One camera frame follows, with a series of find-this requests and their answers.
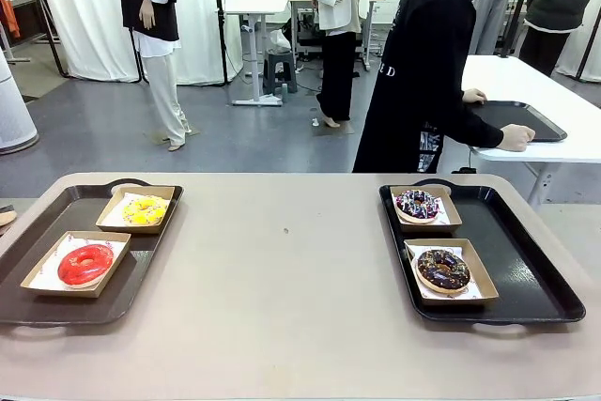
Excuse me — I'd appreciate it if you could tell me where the person's right hand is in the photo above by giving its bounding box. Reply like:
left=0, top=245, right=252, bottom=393
left=500, top=122, right=536, bottom=153

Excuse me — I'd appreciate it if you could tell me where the person's left hand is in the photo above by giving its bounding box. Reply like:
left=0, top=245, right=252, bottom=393
left=462, top=87, right=488, bottom=106

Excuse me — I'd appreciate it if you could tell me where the small black serving tray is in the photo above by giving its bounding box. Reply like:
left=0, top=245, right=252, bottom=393
left=467, top=100, right=568, bottom=144

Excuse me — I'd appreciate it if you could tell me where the chocolate donut with coloured sprinkles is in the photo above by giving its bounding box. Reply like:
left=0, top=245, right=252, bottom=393
left=395, top=189, right=441, bottom=224

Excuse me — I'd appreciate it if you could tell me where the brown cardboard food box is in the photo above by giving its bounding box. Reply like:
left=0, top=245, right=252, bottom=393
left=389, top=184, right=464, bottom=234
left=95, top=184, right=177, bottom=236
left=20, top=230, right=132, bottom=299
left=403, top=238, right=500, bottom=307

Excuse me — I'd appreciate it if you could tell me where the chocolate donut with nut bits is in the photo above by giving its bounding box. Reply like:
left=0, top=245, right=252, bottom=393
left=416, top=248, right=471, bottom=293

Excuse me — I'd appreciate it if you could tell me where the yellow glazed donut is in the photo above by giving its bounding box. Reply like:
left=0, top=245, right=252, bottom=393
left=121, top=196, right=169, bottom=227

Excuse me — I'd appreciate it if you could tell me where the red glazed donut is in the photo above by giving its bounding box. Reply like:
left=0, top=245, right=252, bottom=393
left=56, top=243, right=116, bottom=290

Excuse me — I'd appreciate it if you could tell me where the person's right forearm black sleeve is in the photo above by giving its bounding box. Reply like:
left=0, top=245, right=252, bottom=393
left=450, top=112, right=506, bottom=151

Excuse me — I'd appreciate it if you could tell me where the white table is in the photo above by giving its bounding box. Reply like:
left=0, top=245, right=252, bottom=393
left=462, top=54, right=601, bottom=208

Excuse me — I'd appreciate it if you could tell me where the person in black clothes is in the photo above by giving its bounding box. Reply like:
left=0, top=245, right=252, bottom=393
left=351, top=0, right=506, bottom=175

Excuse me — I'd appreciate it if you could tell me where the person in grey trousers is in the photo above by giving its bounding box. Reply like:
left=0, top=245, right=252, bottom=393
left=469, top=0, right=514, bottom=55

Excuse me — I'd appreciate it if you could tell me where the black tripod stand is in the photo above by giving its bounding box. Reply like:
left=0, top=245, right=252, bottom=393
left=498, top=0, right=539, bottom=59

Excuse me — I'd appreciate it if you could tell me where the grey plastic stool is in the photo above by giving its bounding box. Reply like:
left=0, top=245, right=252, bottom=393
left=262, top=48, right=300, bottom=96

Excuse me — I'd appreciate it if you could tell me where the white plastic bag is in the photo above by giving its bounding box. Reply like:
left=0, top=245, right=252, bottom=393
left=270, top=28, right=292, bottom=50

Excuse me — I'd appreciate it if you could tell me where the white standing desk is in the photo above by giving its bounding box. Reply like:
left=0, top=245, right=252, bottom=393
left=223, top=0, right=291, bottom=107

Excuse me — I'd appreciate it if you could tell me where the black light stand pole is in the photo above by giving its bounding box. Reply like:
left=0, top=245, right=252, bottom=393
left=210, top=0, right=231, bottom=85

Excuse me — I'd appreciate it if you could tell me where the white curtain backdrop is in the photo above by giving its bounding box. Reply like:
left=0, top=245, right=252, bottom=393
left=30, top=0, right=245, bottom=87

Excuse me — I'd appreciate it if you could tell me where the orange hanging garment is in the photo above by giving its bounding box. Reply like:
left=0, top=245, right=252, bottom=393
left=0, top=0, right=23, bottom=39

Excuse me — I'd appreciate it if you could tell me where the black tray with handles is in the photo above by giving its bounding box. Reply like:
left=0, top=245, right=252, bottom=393
left=378, top=178, right=587, bottom=326

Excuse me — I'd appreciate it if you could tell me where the brown tray with handles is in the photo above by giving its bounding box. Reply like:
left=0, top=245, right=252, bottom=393
left=0, top=178, right=185, bottom=327

